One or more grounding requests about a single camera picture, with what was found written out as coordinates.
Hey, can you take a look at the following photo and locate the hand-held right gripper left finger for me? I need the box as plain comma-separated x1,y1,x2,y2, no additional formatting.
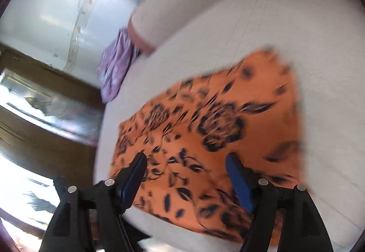
39,152,148,252

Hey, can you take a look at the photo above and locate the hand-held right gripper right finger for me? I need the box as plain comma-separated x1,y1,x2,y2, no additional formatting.
225,153,334,252

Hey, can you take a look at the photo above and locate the orange floral blouse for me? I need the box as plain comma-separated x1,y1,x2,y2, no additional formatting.
110,46,305,247

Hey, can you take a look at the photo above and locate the wooden glass door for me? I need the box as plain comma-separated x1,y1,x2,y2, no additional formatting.
0,44,104,252

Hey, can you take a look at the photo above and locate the pink quilted sofa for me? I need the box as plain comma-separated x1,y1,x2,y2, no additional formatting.
93,0,365,252

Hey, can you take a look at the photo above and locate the purple floral garment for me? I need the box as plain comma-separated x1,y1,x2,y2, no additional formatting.
97,28,140,104

